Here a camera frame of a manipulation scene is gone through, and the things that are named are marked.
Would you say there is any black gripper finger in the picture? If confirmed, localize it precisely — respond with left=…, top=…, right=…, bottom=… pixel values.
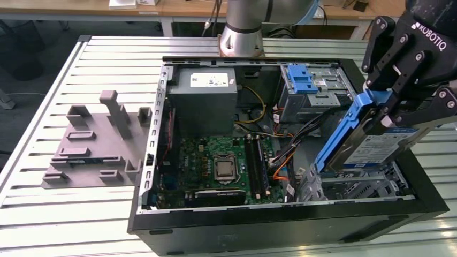
left=361, top=16, right=429, bottom=126
left=393, top=84, right=457, bottom=129

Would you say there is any hard disk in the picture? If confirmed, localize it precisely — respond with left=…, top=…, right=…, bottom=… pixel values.
left=313, top=89, right=434, bottom=175

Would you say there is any metal disk bay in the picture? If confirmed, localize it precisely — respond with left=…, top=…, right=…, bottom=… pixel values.
left=297, top=160, right=412, bottom=201

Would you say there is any metal optical drive cage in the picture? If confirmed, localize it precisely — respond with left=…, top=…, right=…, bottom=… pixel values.
left=277, top=64, right=360, bottom=124

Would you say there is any blue plastic drive latch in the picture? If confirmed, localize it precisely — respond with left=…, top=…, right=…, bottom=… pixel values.
left=286, top=65, right=318, bottom=94

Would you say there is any black RAM slot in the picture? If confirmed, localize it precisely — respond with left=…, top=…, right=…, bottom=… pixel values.
left=245, top=135, right=261, bottom=199

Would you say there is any grey power supply unit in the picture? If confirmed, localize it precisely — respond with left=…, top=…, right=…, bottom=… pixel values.
left=166, top=66, right=238, bottom=137

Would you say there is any silver CPU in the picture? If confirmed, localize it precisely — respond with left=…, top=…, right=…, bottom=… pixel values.
left=216, top=161, right=234, bottom=178

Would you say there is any green motherboard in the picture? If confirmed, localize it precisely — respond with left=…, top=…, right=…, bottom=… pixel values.
left=156, top=135, right=286, bottom=208

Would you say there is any CPU socket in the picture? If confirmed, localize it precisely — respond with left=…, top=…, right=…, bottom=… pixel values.
left=212, top=154, right=240, bottom=185

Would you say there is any black graphics card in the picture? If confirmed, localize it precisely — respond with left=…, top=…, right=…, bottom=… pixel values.
left=184, top=188, right=246, bottom=207

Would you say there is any black PC case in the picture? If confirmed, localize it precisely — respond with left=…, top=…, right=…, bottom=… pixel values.
left=126, top=55, right=450, bottom=256

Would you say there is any white box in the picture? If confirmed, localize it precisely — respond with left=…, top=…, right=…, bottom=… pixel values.
left=108, top=0, right=138, bottom=10

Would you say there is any grey parts rack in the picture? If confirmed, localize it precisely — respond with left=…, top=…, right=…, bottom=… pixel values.
left=39, top=89, right=153, bottom=191

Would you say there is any wooden desk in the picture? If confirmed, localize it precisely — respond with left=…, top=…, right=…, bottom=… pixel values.
left=0, top=0, right=380, bottom=41

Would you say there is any grey desk foot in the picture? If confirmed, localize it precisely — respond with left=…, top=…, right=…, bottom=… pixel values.
left=0, top=88, right=17, bottom=110

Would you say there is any black cable bundle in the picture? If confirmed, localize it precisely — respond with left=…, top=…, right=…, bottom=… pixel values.
left=270, top=105, right=353, bottom=168

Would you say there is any yellow wire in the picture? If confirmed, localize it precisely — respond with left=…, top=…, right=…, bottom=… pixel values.
left=234, top=85, right=266, bottom=125

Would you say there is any orange wire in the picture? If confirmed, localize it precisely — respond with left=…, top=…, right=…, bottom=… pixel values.
left=272, top=160, right=290, bottom=183

